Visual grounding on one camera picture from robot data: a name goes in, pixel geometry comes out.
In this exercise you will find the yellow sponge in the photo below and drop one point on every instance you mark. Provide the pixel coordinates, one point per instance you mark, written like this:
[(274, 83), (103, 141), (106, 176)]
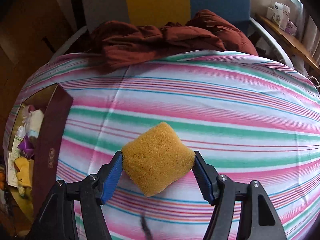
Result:
[(156, 159), (24, 171)]

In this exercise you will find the white boxes on table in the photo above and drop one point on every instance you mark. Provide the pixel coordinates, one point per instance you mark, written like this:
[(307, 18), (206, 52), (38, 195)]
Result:
[(279, 14)]

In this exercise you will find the gold lined maroon box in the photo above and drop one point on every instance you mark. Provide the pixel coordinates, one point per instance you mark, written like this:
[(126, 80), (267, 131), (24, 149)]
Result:
[(55, 103)]

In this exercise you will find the green label cracker packet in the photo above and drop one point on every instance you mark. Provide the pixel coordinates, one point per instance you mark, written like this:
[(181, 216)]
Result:
[(13, 154)]

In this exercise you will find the striped bed sheet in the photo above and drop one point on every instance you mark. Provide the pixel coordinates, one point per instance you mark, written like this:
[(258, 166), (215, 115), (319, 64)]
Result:
[(250, 117)]

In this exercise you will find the rust red blanket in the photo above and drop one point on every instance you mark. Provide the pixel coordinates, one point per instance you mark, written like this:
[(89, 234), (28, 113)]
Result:
[(122, 44)]

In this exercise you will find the wooden side table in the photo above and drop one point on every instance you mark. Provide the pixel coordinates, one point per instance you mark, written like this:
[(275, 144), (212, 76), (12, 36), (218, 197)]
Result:
[(295, 46)]

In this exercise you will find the grey yellow blue headboard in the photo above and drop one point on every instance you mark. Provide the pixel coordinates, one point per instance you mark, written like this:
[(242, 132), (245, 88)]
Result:
[(160, 12)]

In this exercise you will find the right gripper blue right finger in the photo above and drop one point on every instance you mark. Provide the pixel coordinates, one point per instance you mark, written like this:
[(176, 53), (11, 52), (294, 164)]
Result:
[(205, 176)]

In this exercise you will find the beige sock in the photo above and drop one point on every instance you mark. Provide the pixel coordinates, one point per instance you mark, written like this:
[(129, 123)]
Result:
[(33, 123)]

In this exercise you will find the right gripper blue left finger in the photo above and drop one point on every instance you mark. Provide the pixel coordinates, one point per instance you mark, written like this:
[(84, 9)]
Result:
[(109, 176)]

